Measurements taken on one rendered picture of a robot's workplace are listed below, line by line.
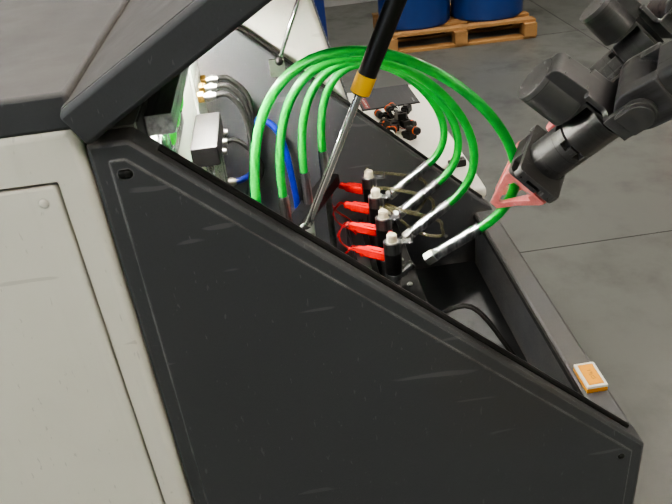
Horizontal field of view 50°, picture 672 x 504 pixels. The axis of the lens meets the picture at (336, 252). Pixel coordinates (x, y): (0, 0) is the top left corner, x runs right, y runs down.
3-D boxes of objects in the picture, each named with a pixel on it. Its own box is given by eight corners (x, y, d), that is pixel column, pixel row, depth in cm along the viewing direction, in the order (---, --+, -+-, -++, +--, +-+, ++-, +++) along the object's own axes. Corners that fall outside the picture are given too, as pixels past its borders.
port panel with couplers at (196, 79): (241, 233, 129) (208, 63, 113) (222, 235, 129) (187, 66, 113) (241, 200, 140) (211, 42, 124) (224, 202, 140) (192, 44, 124)
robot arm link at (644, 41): (672, 50, 107) (664, 40, 112) (641, 18, 106) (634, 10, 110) (634, 83, 110) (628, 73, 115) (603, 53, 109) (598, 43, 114)
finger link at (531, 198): (471, 199, 98) (518, 163, 91) (484, 168, 103) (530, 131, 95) (508, 230, 99) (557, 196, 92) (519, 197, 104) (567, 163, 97)
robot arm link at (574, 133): (632, 138, 84) (634, 108, 87) (589, 103, 82) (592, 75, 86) (587, 169, 89) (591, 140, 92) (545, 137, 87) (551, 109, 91)
